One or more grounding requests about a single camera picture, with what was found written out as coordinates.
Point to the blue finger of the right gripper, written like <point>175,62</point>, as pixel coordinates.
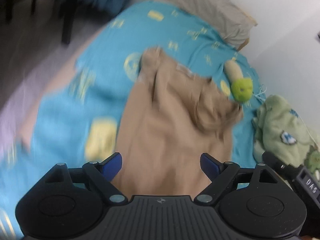
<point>273,161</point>

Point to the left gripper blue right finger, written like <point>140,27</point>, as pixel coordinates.
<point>222,177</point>

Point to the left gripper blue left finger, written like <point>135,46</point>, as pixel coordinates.
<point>100,175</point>

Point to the tan t-shirt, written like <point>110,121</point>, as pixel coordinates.
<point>172,117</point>

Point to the green fleece blanket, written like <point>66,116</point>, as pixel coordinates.
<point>280,130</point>

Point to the teal patterned bed sheet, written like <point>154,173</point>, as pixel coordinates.
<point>105,74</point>

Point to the green and beige plush toy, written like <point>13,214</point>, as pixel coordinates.
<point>241,87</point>

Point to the grey pillow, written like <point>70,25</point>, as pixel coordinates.
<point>212,10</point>

